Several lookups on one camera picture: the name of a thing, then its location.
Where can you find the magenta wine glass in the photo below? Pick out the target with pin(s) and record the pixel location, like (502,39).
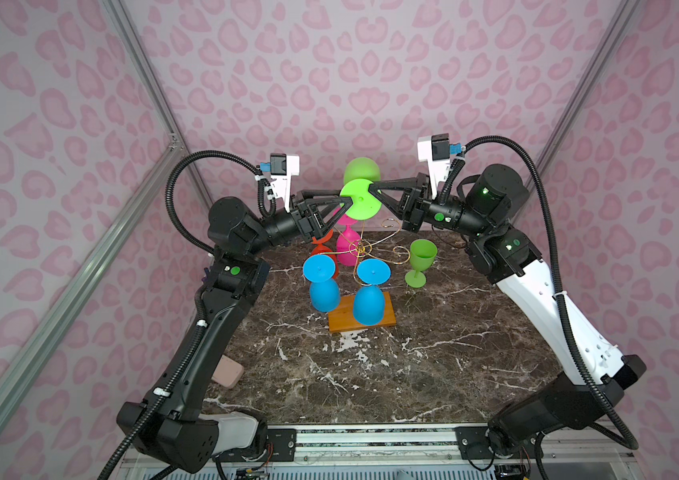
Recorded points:
(347,243)

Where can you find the gold wire glass rack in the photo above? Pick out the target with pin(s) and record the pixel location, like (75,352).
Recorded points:
(380,244)

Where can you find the blue wine glass left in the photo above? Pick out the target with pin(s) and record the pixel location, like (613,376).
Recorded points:
(324,293)

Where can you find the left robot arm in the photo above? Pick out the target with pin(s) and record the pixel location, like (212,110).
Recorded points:
(167,424)

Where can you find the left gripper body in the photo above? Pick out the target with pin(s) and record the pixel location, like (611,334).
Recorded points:
(301,223)

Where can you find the wooden rack base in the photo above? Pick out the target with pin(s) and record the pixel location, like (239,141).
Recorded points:
(342,320)

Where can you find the red wine glass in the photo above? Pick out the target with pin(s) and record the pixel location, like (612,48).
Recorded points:
(322,247)

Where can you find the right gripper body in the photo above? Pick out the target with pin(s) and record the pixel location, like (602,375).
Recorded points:
(421,210)

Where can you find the pink sponge block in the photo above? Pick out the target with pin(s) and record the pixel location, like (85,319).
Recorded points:
(227,373)

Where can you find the blue wine glass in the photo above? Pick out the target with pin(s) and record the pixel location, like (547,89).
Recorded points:
(324,293)
(369,303)

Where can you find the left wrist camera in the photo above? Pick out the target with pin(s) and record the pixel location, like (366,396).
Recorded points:
(279,172)

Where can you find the diagonal aluminium frame bar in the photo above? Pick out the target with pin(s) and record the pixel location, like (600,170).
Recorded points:
(25,368)

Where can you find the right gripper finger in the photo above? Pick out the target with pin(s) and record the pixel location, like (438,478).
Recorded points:
(393,198)
(418,184)

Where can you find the blue wine glass front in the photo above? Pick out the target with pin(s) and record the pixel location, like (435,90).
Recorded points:
(369,303)

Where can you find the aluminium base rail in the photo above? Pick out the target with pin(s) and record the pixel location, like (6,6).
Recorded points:
(437,451)

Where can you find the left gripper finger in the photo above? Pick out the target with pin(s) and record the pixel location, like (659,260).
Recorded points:
(328,213)
(319,198)

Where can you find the green wine glass front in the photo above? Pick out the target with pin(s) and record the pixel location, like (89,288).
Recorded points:
(423,253)

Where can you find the green wine glass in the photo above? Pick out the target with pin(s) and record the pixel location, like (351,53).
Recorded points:
(423,253)
(359,175)

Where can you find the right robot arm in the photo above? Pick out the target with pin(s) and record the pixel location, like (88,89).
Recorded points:
(510,261)

